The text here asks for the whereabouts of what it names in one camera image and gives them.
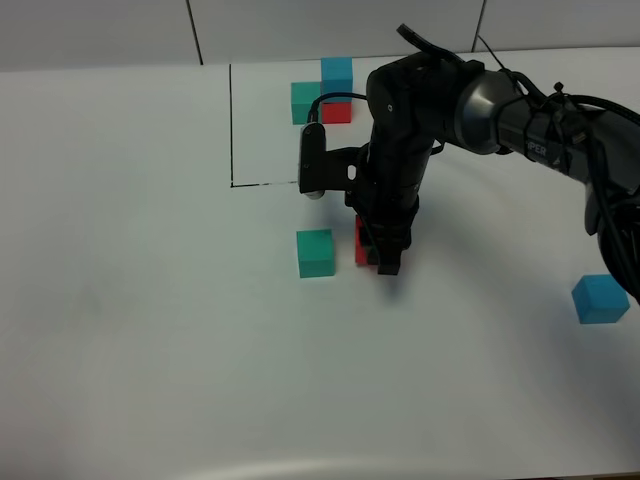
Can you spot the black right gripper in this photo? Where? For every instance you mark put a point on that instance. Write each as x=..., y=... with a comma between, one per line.
x=385, y=196

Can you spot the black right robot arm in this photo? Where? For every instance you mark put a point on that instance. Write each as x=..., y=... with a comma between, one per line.
x=433, y=98

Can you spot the red template cube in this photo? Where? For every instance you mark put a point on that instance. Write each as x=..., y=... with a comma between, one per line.
x=336, y=113

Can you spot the green template cube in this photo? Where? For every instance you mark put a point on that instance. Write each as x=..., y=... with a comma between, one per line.
x=302, y=95

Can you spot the blue template cube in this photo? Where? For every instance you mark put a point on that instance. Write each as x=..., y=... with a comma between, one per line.
x=336, y=74

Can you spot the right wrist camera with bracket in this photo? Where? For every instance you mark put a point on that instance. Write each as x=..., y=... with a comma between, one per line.
x=321, y=170

